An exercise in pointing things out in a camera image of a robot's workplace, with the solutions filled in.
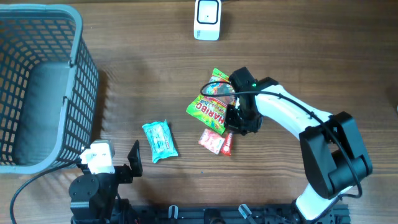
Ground white barcode scanner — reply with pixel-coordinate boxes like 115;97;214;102
193;0;222;41

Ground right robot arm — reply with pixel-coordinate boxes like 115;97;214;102
224;67;373;223

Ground grey plastic mesh basket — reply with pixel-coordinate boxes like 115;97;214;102
1;4;100;175

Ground red Nescafe coffee stick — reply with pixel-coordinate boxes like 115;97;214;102
221;133;233;156

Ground teal tissue pack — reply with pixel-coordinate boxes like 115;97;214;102
142;119;178;164

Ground red white snack packet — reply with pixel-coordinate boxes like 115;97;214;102
198;129;224;154

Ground black left camera cable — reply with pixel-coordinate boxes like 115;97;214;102
9;155;85;224

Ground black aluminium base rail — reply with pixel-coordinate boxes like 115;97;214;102
73;202;351;224

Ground green Haribo gummy bag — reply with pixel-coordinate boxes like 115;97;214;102
186;68;236;134

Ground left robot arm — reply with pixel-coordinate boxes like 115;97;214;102
69;140;143;223

